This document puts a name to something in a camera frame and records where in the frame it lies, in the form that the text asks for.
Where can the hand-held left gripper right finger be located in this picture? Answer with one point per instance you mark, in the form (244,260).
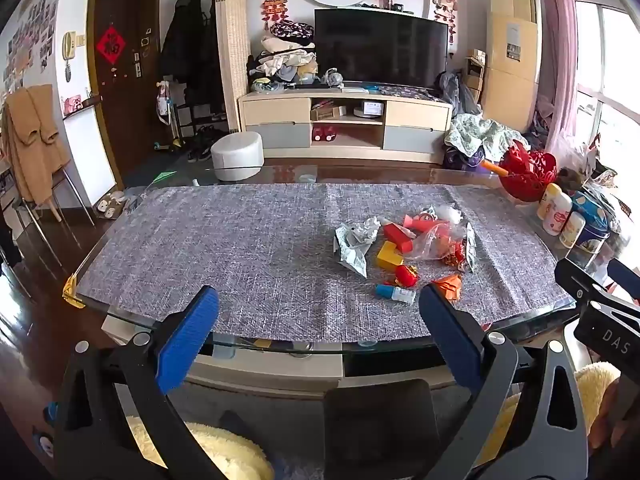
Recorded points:
(450,335)

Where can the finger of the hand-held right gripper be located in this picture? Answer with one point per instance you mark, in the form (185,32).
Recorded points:
(572,277)
(625,280)

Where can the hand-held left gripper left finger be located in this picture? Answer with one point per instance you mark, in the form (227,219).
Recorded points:
(187,332)

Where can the orange paper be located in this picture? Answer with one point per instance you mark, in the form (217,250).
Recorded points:
(448,286)

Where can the blue white tube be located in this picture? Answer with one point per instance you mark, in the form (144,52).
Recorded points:
(395,294)

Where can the small red toy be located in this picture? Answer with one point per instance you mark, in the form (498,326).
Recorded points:
(406,276)

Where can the silver foil packet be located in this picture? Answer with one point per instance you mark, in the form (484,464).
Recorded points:
(470,250)

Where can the clear plastic bag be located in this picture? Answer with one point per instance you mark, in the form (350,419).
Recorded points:
(437,245)

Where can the yellow box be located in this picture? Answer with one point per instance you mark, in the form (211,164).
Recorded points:
(389,255)

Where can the black trash bin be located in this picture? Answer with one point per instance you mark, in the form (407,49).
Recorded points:
(380,425)

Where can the patterned paper wrapper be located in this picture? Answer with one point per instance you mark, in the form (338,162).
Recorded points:
(352,245)

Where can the blue round tin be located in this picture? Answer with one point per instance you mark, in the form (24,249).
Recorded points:
(592,230)

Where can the grey woven table mat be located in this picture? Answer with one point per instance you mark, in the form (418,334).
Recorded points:
(225,240)

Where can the red box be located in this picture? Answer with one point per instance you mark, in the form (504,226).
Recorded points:
(397,236)

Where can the red woven basket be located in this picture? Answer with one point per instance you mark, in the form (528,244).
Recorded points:
(530,172)

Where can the red carton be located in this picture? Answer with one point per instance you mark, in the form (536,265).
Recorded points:
(417,221)

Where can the yellow corner protector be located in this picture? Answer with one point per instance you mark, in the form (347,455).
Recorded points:
(72,292)

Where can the yellow fleece blanket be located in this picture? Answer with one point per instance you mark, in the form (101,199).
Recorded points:
(220,452)

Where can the orange stick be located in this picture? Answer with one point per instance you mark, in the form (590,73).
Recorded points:
(495,167)

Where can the pair of white slippers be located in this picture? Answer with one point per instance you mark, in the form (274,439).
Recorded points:
(110,205)

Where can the floral cloth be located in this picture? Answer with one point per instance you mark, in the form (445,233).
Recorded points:
(475,132)

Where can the metal leg chair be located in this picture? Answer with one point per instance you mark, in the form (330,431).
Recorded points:
(75,195)

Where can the white round stool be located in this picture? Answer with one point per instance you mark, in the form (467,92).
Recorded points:
(236,156)

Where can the white board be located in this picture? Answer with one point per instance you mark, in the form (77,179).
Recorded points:
(92,155)

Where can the window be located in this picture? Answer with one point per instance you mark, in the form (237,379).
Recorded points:
(610,75)

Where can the child scooter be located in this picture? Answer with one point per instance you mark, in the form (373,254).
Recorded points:
(167,125)

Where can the grey plastic bag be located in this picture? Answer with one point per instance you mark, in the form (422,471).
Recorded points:
(457,92)

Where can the cardboard boxes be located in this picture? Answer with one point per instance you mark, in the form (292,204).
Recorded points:
(474,75)

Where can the beige standing air conditioner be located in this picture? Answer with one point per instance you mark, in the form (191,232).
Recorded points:
(510,60)

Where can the pink curtain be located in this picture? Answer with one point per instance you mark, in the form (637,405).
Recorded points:
(557,50)

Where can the brown door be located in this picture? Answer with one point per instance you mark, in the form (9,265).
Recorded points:
(127,105)

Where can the beige television cabinet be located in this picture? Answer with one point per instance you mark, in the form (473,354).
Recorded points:
(275,110)

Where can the tan coat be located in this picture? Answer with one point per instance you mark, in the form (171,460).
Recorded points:
(35,140)

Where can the pile of clothes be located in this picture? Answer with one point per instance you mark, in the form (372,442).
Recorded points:
(285,62)

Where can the black hanging coats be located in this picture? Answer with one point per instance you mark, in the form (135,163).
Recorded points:
(187,45)

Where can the beige folding screen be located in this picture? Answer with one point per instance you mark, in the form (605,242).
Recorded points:
(232,45)

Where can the black television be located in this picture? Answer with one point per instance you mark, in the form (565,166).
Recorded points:
(380,45)

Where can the red diamond door decoration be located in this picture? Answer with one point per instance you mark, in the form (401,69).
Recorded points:
(110,44)

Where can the cartoon hanging ornament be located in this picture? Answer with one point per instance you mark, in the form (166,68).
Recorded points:
(444,5)

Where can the white table frame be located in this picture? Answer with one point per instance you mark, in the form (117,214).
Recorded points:
(260,365)

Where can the white wall intercom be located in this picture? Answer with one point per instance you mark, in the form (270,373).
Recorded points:
(68,45)

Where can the group of wall photos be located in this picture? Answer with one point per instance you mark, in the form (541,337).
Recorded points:
(30,40)

